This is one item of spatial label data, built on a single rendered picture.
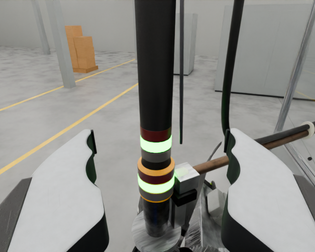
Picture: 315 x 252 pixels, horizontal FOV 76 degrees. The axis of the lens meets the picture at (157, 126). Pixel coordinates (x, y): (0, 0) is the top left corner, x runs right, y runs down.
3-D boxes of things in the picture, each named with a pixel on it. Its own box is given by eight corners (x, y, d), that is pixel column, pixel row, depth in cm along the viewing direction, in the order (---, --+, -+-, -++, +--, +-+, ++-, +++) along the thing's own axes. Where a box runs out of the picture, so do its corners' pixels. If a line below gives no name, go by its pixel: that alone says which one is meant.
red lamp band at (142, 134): (162, 124, 24) (162, 114, 23) (177, 137, 21) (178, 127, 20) (135, 130, 22) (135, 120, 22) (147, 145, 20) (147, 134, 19)
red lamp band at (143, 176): (163, 156, 27) (164, 149, 26) (181, 177, 23) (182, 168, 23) (132, 166, 25) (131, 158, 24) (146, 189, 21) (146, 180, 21)
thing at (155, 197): (163, 172, 28) (163, 165, 27) (180, 193, 24) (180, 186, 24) (133, 182, 26) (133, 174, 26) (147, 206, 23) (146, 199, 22)
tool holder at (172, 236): (176, 201, 34) (179, 153, 30) (202, 237, 28) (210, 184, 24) (125, 222, 31) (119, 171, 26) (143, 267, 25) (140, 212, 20)
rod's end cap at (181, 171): (182, 175, 28) (183, 163, 27) (190, 184, 26) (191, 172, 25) (169, 179, 27) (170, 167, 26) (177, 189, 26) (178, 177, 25)
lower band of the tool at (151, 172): (163, 174, 28) (163, 146, 26) (179, 196, 24) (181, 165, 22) (134, 184, 26) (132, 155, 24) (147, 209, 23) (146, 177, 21)
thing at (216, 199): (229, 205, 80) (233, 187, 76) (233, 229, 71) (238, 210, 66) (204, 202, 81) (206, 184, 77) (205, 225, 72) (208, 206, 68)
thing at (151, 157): (162, 143, 25) (162, 134, 24) (176, 157, 22) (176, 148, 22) (136, 149, 24) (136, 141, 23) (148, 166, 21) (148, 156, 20)
